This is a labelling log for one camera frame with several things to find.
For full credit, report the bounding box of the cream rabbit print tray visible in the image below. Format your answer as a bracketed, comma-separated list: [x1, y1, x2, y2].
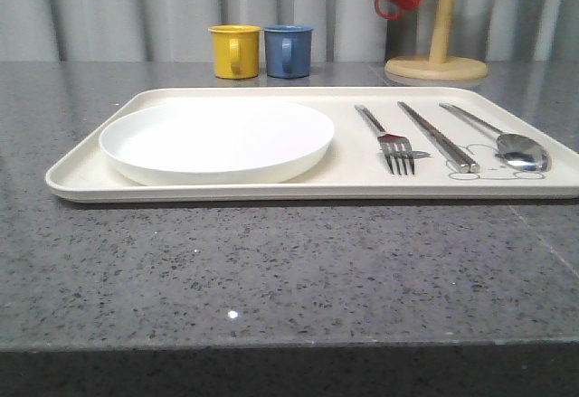
[45, 87, 578, 203]

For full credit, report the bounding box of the blue mug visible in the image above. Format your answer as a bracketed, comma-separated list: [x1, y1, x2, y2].
[263, 24, 313, 79]

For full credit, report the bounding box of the yellow mug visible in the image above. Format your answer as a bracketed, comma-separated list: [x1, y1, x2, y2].
[208, 24, 261, 80]

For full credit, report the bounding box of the silver metal chopstick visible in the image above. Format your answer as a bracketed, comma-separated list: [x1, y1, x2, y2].
[400, 100, 481, 173]
[396, 101, 471, 174]

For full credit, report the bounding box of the wooden mug tree stand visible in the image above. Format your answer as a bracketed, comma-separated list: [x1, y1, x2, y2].
[384, 0, 488, 81]

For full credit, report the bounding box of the silver metal fork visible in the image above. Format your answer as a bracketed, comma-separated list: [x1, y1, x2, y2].
[355, 105, 415, 176]

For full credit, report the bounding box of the silver metal spoon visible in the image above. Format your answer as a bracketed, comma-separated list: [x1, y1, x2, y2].
[439, 102, 552, 172]

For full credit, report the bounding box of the white round plate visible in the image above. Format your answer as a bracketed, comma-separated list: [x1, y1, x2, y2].
[99, 98, 335, 185]

